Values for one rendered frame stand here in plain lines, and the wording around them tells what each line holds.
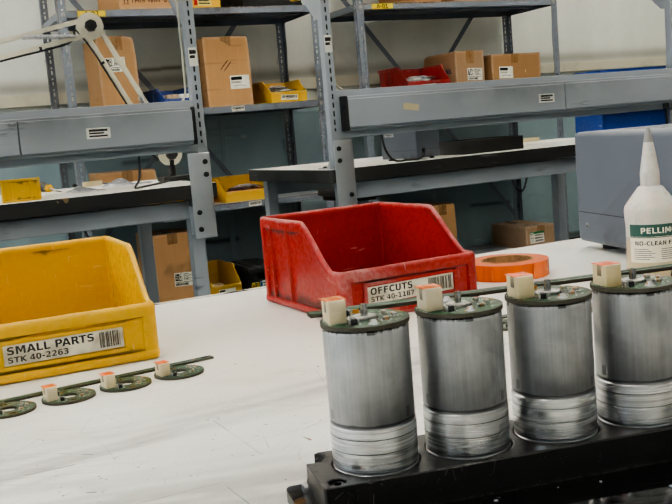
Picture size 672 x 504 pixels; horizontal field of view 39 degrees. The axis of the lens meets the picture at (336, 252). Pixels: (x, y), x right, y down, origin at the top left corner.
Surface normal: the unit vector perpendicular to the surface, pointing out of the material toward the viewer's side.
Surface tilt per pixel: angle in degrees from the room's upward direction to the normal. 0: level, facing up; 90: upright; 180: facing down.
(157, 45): 90
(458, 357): 90
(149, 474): 0
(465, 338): 90
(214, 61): 86
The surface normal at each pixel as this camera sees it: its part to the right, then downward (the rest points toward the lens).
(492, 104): 0.43, 0.08
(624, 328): -0.54, 0.15
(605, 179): -0.97, 0.11
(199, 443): -0.08, -0.99
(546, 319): -0.22, 0.15
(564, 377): 0.04, 0.12
